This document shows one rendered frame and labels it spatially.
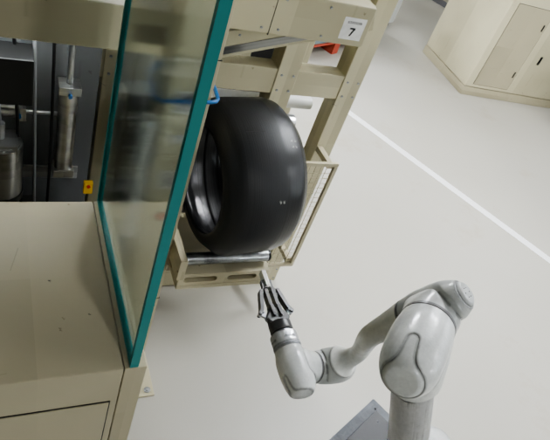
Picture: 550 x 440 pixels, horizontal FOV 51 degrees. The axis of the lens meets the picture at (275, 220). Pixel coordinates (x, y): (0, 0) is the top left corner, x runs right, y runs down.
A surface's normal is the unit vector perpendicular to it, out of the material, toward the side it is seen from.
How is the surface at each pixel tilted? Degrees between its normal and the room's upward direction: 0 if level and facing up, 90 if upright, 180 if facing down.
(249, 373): 0
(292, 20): 90
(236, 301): 0
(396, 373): 86
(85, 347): 0
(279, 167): 44
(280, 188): 59
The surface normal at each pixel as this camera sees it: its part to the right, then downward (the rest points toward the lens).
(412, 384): -0.54, 0.38
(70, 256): 0.30, -0.73
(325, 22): 0.33, 0.69
